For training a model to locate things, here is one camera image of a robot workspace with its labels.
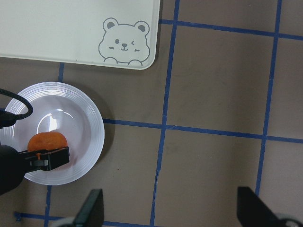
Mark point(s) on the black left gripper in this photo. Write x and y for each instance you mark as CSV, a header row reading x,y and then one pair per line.
x,y
14,164

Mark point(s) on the white ribbed plate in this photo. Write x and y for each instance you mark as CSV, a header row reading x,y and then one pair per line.
x,y
65,109

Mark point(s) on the cream bear tray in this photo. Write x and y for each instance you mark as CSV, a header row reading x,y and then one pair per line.
x,y
112,33

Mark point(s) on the orange fruit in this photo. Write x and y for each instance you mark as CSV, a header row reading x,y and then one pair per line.
x,y
47,141

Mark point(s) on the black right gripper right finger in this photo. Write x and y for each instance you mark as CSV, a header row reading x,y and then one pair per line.
x,y
252,211

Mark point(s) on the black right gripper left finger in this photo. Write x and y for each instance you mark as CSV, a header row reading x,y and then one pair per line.
x,y
91,213

